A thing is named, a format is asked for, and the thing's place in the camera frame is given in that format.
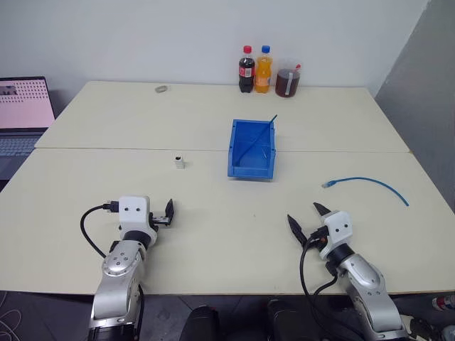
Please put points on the blue plastic storage bin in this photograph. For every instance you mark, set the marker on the blue plastic storage bin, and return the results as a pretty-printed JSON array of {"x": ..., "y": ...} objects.
[{"x": 249, "y": 170}]

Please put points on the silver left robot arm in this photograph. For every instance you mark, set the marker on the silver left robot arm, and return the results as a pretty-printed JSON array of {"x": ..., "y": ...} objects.
[{"x": 117, "y": 270}]

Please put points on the small white adapter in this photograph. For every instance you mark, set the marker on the small white adapter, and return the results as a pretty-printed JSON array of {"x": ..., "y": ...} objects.
[{"x": 179, "y": 162}]

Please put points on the thin blue stick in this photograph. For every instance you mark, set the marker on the thin blue stick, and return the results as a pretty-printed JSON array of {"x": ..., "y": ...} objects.
[{"x": 256, "y": 138}]

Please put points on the dark rounded shape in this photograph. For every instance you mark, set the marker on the dark rounded shape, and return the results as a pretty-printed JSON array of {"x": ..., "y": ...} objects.
[
  {"x": 284, "y": 319},
  {"x": 199, "y": 325}
]

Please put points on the open grey laptop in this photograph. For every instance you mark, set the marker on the open grey laptop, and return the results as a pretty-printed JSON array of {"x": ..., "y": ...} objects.
[{"x": 21, "y": 106}]

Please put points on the drink can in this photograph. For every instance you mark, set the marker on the drink can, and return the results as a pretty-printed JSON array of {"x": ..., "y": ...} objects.
[{"x": 444, "y": 302}]

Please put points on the orange soda bottle blue cap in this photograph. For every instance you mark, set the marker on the orange soda bottle blue cap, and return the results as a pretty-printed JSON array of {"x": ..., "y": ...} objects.
[{"x": 263, "y": 72}]

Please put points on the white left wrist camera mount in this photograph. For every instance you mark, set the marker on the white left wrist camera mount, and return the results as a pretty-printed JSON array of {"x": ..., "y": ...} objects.
[{"x": 133, "y": 209}]

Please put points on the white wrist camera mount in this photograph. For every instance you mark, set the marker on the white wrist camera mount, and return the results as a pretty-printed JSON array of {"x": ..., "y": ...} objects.
[
  {"x": 339, "y": 227},
  {"x": 133, "y": 209}
]

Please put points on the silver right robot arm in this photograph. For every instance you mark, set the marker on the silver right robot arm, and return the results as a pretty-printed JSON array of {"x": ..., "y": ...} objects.
[{"x": 366, "y": 280}]

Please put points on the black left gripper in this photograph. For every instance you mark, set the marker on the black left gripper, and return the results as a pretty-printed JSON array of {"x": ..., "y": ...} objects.
[{"x": 160, "y": 220}]

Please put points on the cola bottle red cap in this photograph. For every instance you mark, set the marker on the cola bottle red cap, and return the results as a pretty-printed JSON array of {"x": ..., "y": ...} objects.
[{"x": 246, "y": 71}]

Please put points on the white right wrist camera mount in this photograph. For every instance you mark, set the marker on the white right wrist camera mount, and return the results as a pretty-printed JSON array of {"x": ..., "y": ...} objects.
[{"x": 339, "y": 227}]

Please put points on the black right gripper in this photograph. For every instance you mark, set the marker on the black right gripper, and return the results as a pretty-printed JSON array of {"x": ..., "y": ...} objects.
[{"x": 318, "y": 237}]

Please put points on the plastic jar of brown liquid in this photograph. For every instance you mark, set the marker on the plastic jar of brown liquid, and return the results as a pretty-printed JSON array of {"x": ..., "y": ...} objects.
[{"x": 287, "y": 83}]

